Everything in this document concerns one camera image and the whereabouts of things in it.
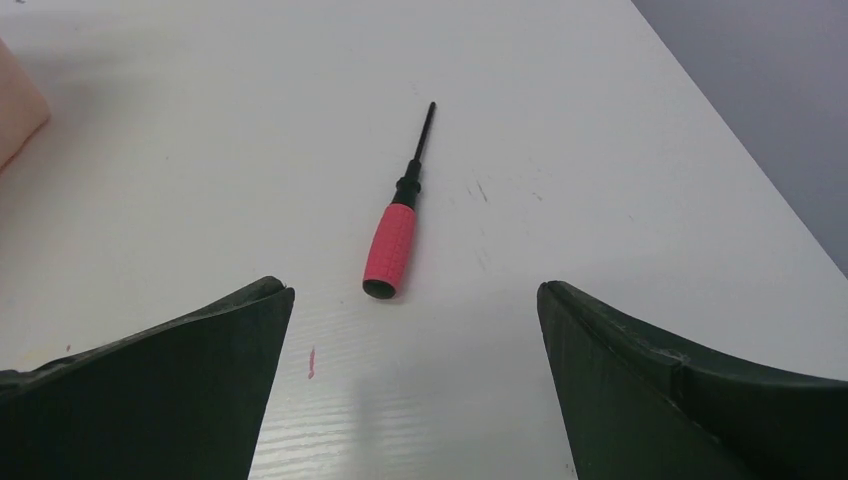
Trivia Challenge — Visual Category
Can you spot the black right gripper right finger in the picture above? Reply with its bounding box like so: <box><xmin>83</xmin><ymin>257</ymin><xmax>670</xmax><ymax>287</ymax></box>
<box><xmin>537</xmin><ymin>281</ymin><xmax>847</xmax><ymax>479</ymax></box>

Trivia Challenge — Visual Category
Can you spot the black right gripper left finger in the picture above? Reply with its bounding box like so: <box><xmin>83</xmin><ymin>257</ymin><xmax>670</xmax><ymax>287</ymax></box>
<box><xmin>1</xmin><ymin>276</ymin><xmax>295</xmax><ymax>479</ymax></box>

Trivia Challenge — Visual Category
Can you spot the pale pink bin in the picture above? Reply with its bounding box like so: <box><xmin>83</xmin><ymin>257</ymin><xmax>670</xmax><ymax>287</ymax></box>
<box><xmin>1</xmin><ymin>41</ymin><xmax>51</xmax><ymax>168</ymax></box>

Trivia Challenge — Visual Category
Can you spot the red handled black screwdriver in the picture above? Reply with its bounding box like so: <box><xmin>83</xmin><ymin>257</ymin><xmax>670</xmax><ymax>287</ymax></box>
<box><xmin>362</xmin><ymin>101</ymin><xmax>437</xmax><ymax>300</ymax></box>

